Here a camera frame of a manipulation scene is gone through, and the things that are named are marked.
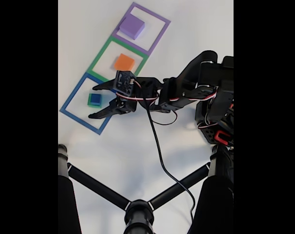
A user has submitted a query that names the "green foam block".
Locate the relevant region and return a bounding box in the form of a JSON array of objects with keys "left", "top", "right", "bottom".
[{"left": 87, "top": 93, "right": 103, "bottom": 108}]

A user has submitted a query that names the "orange foam block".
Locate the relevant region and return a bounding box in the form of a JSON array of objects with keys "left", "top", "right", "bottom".
[{"left": 114, "top": 53, "right": 136, "bottom": 72}]

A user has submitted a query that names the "purple foam block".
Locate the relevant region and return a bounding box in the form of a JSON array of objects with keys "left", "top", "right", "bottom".
[{"left": 118, "top": 13, "right": 146, "bottom": 40}]

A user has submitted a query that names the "red clamp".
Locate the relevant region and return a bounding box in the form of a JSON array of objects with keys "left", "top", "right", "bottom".
[{"left": 215, "top": 130, "right": 232, "bottom": 144}]

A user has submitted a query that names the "red white servo cable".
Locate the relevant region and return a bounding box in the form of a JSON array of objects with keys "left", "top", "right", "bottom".
[{"left": 115, "top": 80, "right": 160, "bottom": 108}]

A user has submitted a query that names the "gripper camera circuit board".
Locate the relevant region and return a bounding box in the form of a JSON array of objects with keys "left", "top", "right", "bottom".
[{"left": 114, "top": 70, "right": 138, "bottom": 97}]

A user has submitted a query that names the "green square frame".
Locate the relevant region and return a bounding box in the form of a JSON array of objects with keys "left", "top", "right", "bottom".
[{"left": 85, "top": 36, "right": 148, "bottom": 85}]

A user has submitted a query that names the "blue square frame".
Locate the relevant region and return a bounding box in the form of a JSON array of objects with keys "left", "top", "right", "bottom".
[{"left": 59, "top": 72, "right": 116, "bottom": 135}]

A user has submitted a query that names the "purple square frame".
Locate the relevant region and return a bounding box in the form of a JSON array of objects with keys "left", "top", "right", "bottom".
[{"left": 112, "top": 1, "right": 172, "bottom": 56}]

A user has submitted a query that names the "black camera tripod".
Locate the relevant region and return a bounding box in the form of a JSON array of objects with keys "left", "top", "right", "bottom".
[{"left": 58, "top": 143, "right": 234, "bottom": 234}]

